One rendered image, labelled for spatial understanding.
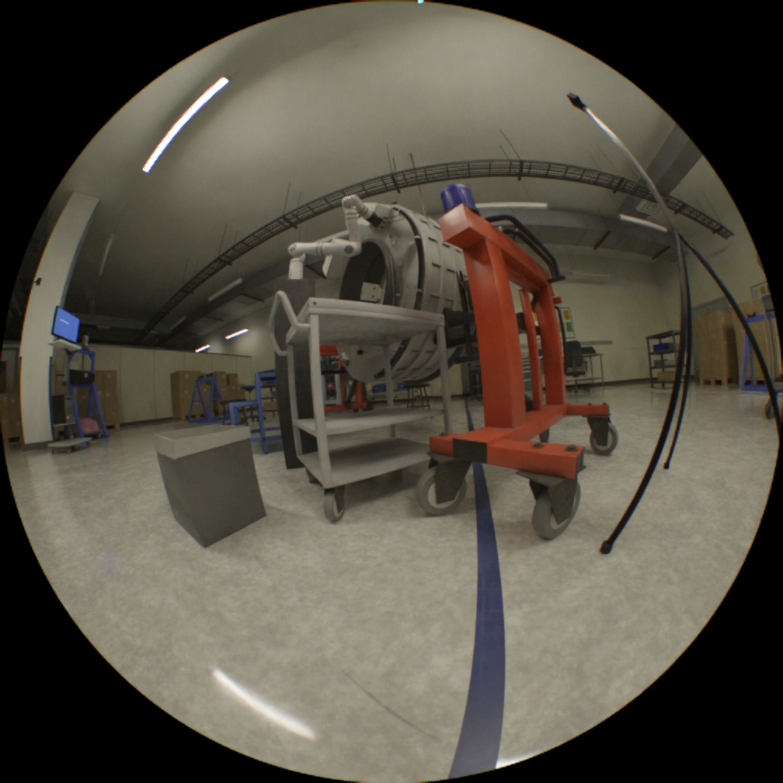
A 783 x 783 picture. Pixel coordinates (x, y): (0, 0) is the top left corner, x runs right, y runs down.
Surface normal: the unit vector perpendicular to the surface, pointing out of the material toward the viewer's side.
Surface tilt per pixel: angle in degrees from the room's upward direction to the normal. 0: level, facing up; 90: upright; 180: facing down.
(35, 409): 90
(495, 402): 90
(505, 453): 90
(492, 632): 0
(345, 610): 0
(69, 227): 90
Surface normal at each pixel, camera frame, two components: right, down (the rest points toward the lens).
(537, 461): -0.83, 0.07
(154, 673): -0.08, -1.00
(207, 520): 0.93, -0.07
